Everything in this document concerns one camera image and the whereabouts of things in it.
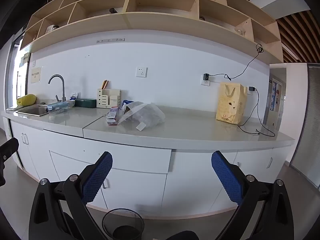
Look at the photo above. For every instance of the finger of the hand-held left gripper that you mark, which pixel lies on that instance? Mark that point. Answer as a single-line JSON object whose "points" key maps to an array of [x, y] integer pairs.
{"points": [[10, 147]]}

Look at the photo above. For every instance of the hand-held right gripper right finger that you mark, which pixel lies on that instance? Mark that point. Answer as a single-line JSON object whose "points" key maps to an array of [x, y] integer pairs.
{"points": [[227, 177]]}

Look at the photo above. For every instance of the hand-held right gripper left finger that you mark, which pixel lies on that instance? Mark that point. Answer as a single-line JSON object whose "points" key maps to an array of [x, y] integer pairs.
{"points": [[97, 177]]}

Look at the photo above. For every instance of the clear plastic bag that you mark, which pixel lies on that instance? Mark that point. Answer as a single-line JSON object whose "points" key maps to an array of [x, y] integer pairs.
{"points": [[147, 115]]}

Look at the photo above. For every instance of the white base cabinet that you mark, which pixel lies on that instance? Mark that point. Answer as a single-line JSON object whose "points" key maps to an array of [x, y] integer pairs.
{"points": [[140, 180]]}

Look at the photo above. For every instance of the steel sink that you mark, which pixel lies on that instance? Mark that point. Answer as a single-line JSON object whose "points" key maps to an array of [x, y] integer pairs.
{"points": [[32, 110]]}

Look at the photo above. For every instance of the yellow cloth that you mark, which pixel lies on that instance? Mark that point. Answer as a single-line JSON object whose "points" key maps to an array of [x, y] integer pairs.
{"points": [[26, 100]]}

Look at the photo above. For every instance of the clear container with blue lid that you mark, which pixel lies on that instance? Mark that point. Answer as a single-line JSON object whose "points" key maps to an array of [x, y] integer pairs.
{"points": [[57, 107]]}

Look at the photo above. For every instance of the pink white snack packet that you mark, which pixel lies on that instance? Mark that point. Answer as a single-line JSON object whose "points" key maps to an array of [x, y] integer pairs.
{"points": [[112, 116]]}

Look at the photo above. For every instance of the window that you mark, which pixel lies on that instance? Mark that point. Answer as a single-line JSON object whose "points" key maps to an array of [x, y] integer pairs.
{"points": [[21, 85]]}

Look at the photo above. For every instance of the yellow paper bag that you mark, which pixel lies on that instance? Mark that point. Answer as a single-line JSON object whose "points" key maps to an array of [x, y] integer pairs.
{"points": [[231, 105]]}

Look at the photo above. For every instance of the patterned ceramic bowl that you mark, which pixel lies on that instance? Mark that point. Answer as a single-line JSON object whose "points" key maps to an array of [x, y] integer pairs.
{"points": [[70, 104]]}

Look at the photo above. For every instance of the green lidded box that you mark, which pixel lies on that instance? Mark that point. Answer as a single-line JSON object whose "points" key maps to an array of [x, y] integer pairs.
{"points": [[85, 102]]}

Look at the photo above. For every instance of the cream desktop organizer box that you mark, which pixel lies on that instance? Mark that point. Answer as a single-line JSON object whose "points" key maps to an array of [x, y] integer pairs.
{"points": [[110, 98]]}

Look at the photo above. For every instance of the blue snack packet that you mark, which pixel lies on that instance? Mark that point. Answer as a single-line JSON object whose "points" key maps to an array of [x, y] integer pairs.
{"points": [[126, 103]]}

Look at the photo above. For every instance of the chrome faucet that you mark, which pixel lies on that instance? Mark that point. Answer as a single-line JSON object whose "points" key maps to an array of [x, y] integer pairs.
{"points": [[62, 85]]}

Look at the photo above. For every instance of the white blue small packet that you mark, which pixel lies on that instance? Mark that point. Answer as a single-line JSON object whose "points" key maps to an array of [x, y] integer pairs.
{"points": [[74, 95]]}

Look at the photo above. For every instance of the black charger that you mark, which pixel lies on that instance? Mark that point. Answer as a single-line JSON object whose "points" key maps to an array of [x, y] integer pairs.
{"points": [[206, 76], [251, 89]]}

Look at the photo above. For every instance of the glass partition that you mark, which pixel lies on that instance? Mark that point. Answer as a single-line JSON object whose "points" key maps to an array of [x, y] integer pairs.
{"points": [[307, 130]]}

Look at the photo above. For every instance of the wooden boards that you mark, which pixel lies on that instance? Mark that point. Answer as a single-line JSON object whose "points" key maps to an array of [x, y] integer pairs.
{"points": [[105, 84]]}

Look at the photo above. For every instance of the white kitchen appliance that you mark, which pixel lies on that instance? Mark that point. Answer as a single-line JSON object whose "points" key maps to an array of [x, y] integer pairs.
{"points": [[52, 28]]}

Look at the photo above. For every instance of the round glass jar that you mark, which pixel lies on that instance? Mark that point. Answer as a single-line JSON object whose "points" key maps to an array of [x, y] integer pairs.
{"points": [[240, 30]]}

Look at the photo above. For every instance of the small black device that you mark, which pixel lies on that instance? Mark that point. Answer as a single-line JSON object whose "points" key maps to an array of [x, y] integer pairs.
{"points": [[113, 10]]}

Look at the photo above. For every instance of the yellow wall notice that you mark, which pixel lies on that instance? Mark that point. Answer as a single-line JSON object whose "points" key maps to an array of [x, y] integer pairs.
{"points": [[36, 74]]}

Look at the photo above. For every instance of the white wall socket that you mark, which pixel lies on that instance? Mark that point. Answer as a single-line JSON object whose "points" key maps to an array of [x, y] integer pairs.
{"points": [[250, 93], [141, 72], [205, 83]]}

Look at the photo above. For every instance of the green wall notice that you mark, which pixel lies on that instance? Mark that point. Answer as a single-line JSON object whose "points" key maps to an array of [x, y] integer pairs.
{"points": [[25, 60]]}

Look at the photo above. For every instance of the wall poster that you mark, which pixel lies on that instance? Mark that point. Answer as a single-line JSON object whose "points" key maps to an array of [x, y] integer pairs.
{"points": [[275, 95]]}

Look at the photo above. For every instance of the wooden wall shelf unit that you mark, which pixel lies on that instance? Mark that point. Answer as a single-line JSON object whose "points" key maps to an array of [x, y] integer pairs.
{"points": [[150, 22]]}

